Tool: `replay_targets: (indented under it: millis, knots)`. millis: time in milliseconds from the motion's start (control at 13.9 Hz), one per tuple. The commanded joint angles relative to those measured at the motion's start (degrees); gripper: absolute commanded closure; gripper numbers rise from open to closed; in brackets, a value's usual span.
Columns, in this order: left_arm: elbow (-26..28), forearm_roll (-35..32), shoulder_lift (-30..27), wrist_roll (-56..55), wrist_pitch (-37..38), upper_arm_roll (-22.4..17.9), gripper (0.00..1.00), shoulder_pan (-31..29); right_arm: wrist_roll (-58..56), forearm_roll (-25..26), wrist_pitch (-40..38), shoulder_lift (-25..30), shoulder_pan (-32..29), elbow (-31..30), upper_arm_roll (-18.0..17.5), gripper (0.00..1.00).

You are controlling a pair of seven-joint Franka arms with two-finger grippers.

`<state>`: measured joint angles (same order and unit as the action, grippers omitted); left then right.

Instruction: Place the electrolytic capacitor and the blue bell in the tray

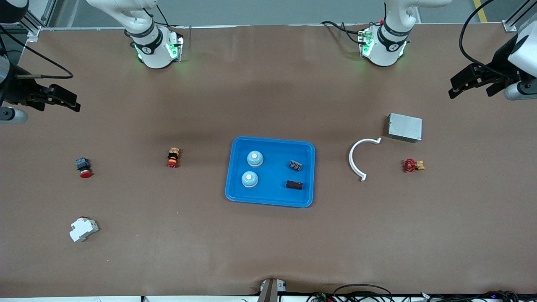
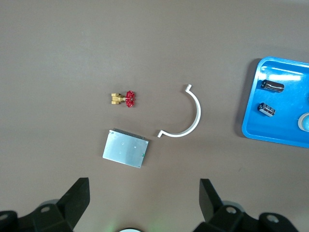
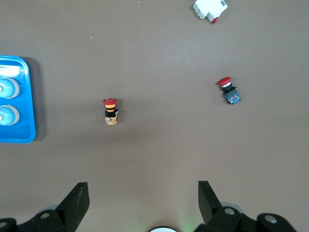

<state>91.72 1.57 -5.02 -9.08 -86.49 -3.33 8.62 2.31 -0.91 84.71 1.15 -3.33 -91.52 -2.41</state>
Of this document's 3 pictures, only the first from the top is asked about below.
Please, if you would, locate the blue plastic tray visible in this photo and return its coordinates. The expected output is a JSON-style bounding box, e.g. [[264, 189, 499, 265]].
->
[[225, 136, 316, 208]]

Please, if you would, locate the red emergency stop button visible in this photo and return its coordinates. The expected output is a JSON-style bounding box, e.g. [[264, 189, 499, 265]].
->
[[76, 157, 93, 179]]

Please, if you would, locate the grey metal box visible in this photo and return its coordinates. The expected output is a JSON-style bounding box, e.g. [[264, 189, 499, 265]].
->
[[387, 113, 423, 143]]

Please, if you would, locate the red handwheel brass valve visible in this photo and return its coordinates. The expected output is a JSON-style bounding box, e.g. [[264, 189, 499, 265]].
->
[[403, 158, 425, 173]]

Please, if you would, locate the white circuit breaker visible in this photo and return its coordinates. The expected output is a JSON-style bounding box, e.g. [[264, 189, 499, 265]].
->
[[69, 217, 99, 243]]

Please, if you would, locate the white curved plastic clip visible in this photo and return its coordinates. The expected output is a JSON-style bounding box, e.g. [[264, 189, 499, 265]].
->
[[349, 138, 382, 182]]

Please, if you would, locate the brown table cover mat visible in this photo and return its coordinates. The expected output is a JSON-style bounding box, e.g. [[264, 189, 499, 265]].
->
[[0, 23, 537, 299]]

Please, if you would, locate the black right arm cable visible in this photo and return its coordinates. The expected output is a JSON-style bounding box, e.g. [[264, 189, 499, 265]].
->
[[0, 25, 74, 80]]

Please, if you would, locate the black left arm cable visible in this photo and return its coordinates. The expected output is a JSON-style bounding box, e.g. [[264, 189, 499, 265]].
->
[[459, 0, 510, 80]]

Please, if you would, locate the aluminium frame post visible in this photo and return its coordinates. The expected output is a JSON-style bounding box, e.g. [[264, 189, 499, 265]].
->
[[503, 0, 537, 33], [17, 0, 57, 42]]

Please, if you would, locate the black arm base cable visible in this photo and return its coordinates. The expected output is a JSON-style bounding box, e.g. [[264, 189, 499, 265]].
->
[[321, 20, 365, 46]]

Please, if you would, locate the black cable bundle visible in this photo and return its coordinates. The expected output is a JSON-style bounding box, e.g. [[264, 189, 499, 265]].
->
[[420, 290, 537, 302]]

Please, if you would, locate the black looped cable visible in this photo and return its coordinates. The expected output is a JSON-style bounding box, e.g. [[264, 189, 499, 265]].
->
[[334, 284, 395, 302]]

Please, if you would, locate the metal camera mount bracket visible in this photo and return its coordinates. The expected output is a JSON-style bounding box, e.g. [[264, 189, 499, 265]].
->
[[257, 278, 288, 302]]

